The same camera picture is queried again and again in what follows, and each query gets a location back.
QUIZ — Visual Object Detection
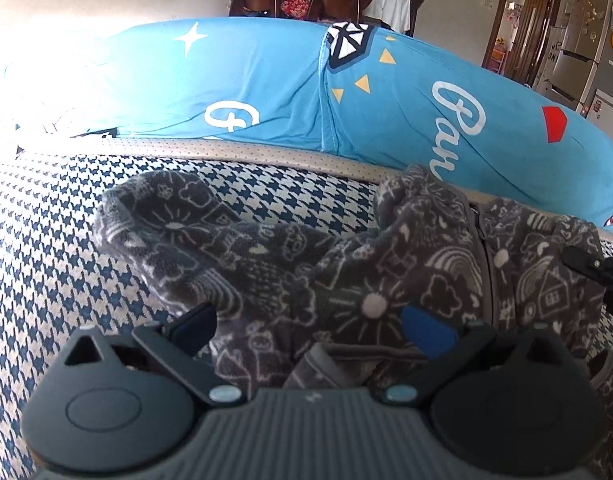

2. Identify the grey printed fleece jacket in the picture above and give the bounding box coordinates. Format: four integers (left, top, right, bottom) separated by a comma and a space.
92, 162, 613, 401

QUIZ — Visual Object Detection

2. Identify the table with white cloth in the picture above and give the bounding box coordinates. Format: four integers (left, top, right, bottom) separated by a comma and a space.
364, 0, 412, 33

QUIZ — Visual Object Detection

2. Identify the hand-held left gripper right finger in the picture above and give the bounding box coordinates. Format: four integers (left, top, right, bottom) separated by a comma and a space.
385, 306, 570, 406

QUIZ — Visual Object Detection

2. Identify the brown wooden doorway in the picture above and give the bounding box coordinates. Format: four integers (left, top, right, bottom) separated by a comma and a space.
481, 0, 572, 86

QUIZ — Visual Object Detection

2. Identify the silver refrigerator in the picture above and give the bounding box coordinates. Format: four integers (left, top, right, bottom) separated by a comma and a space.
534, 0, 613, 111

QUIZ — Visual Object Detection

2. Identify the small white freezer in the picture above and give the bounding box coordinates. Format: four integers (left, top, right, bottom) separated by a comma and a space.
579, 87, 613, 148

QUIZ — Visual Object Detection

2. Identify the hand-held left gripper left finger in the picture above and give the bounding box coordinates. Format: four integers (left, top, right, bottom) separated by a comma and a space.
62, 303, 245, 409

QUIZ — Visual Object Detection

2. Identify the dark dining chair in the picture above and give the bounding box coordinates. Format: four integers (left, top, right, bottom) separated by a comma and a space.
409, 0, 427, 37

